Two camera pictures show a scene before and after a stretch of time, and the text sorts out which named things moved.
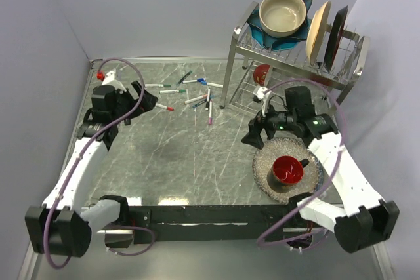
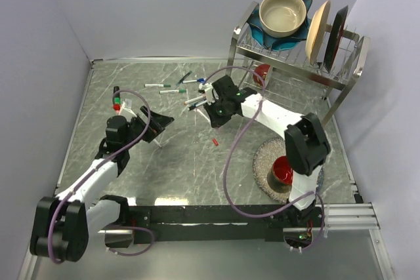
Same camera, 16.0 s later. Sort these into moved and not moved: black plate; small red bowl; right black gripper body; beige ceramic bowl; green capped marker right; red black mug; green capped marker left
Moved: right black gripper body
Not moved: red black mug; black plate; green capped marker left; small red bowl; beige ceramic bowl; green capped marker right
